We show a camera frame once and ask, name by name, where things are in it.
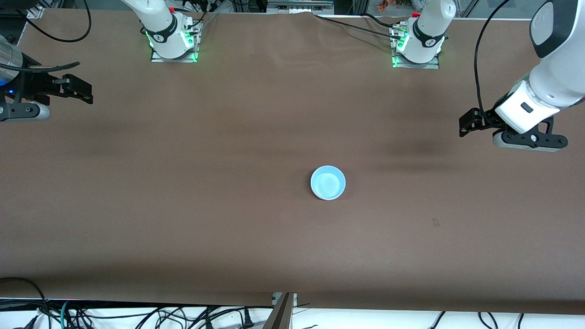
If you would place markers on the dark angled support post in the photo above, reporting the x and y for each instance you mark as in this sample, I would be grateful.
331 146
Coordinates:
279 315

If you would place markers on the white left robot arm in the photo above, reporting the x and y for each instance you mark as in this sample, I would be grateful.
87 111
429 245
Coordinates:
557 77

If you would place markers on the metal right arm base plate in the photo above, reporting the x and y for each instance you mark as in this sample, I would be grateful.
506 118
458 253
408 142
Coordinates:
194 50

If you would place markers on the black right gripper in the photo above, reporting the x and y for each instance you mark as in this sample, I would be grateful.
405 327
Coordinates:
34 86

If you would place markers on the orange small object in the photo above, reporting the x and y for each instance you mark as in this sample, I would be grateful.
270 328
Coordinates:
383 5

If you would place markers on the silver aluminium frame profile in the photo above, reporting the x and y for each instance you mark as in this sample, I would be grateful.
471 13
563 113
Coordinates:
34 11

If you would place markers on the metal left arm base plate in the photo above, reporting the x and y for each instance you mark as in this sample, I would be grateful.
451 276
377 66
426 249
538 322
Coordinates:
434 65

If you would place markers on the black power plug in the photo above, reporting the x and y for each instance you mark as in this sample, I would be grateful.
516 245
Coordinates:
247 319

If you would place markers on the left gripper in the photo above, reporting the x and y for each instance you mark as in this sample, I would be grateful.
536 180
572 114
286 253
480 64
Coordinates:
486 118

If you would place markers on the brown table cover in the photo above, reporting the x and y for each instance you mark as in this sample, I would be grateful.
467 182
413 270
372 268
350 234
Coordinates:
274 114

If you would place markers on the silver metal device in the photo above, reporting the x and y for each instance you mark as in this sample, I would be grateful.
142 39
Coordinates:
299 5

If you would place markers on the light blue bowl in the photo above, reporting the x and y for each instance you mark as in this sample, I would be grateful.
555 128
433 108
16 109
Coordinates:
328 183

